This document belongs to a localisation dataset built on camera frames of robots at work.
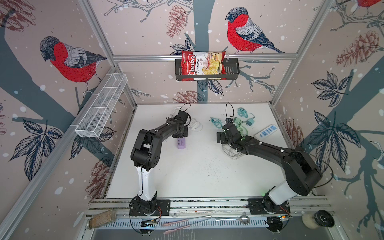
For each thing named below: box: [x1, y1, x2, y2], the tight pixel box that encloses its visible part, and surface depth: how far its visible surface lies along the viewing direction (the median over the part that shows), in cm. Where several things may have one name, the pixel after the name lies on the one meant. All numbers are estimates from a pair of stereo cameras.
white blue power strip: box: [254, 124, 278, 139], surface depth 103 cm
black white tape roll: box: [302, 209, 335, 229], surface depth 63 cm
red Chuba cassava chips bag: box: [181, 50, 227, 82], surface depth 90 cm
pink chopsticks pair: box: [163, 219, 191, 234], surface depth 71 cm
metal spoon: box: [215, 216, 250, 225], surface depth 71 cm
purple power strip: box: [177, 137, 186, 150], surface depth 96 cm
